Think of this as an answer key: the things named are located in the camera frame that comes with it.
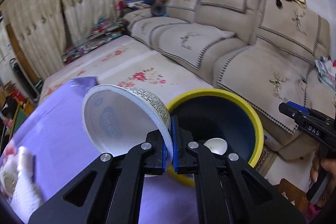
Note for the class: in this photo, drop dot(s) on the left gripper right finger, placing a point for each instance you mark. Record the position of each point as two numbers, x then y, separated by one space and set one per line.
228 189

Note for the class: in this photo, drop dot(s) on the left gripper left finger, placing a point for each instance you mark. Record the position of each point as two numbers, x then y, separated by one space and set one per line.
109 190

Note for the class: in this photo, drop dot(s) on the white yogurt cup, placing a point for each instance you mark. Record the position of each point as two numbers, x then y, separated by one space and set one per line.
116 119

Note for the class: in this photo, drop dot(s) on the yellow rimmed dark trash bin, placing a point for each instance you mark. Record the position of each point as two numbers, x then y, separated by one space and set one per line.
215 113

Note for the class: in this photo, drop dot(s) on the person's right hand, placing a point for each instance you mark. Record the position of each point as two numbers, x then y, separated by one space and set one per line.
322 177

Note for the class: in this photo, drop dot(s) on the small white cup in bin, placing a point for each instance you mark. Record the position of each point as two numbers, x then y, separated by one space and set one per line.
217 145

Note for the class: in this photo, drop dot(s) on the beige sectional sofa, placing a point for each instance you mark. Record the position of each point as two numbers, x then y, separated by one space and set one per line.
263 53

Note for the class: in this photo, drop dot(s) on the black tower fan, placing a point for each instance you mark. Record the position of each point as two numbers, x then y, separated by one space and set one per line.
24 80

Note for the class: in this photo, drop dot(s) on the beige floral floor rug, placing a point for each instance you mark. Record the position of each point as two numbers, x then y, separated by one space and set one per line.
126 62

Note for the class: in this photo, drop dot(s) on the low shelf with clutter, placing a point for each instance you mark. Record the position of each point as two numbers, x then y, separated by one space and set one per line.
101 33

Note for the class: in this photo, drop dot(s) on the beige curtains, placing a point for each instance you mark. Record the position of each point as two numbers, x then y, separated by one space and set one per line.
41 27

